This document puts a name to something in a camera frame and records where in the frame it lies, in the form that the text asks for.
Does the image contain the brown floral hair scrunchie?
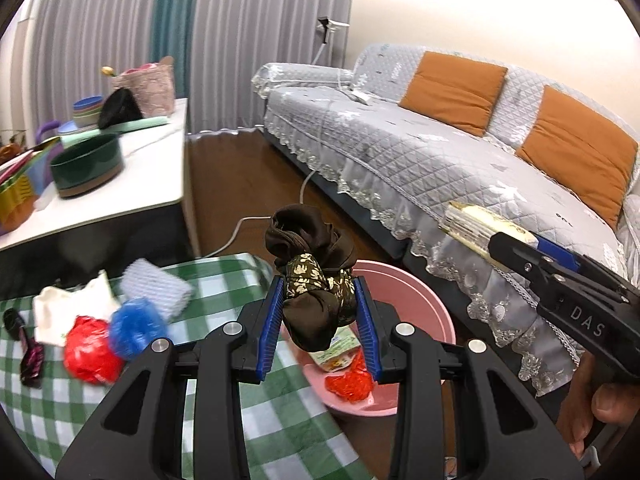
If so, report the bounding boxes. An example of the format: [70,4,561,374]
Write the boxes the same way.
[265,204,358,353]

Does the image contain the grey curtain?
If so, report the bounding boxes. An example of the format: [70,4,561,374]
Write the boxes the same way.
[10,0,358,136]

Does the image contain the stack of coloured bowls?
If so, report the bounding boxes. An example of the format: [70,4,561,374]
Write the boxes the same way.
[72,95,106,131]

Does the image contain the grey quilted sofa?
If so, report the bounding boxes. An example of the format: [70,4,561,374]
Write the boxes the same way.
[251,42,640,401]

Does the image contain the white power cable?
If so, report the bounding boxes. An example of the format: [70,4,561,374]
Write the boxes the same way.
[202,25,361,261]

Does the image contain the green round tin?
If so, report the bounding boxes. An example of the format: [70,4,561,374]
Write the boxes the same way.
[50,133,124,200]

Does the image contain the black and pink hair clip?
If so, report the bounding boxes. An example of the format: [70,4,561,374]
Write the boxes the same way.
[2,308,45,388]

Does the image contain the orange cushion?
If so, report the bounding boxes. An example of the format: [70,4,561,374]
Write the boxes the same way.
[515,85,639,231]
[398,51,509,137]

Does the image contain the red plastic bag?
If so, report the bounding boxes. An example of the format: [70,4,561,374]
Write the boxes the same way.
[63,315,124,386]
[324,350,377,405]

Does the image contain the white paper bag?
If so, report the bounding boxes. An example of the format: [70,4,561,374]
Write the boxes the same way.
[33,270,122,348]

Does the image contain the white top cabinet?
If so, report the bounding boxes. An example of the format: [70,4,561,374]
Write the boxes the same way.
[0,97,201,301]

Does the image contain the colourful storage containers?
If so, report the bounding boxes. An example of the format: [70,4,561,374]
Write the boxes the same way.
[0,137,63,233]

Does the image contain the gold foil wrapper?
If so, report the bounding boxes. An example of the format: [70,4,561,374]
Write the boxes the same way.
[440,201,536,261]

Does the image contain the blue plastic bag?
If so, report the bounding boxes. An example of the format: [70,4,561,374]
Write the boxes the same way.
[109,297,169,359]

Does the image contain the mint green board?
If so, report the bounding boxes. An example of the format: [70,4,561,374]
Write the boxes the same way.
[37,116,169,153]

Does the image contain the green and white snack packet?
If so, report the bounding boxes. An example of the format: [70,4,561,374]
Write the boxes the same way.
[309,327,363,373]

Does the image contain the pink plastic bin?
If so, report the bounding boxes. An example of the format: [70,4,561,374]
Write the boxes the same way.
[280,260,457,418]

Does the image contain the green checkered tablecloth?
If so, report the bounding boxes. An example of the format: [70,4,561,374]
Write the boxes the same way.
[0,254,373,480]

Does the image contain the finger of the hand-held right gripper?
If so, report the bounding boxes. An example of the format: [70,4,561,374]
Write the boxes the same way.
[532,234,588,271]
[487,231,556,286]

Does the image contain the purple handled jug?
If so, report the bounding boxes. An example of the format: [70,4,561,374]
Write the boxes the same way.
[35,121,76,148]

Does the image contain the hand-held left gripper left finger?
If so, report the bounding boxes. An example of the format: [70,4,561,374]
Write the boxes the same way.
[55,275,288,480]

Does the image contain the teal curtain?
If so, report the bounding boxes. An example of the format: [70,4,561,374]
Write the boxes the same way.
[150,0,203,68]

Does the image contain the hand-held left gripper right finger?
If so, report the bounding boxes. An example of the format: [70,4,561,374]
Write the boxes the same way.
[352,275,586,480]

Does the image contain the pink lace basket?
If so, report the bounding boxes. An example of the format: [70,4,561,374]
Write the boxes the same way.
[111,56,176,118]

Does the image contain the white foam net sleeve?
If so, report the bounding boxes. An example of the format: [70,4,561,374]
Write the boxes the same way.
[121,258,195,322]

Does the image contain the person's right hand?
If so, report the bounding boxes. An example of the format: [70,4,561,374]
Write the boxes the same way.
[555,352,638,466]

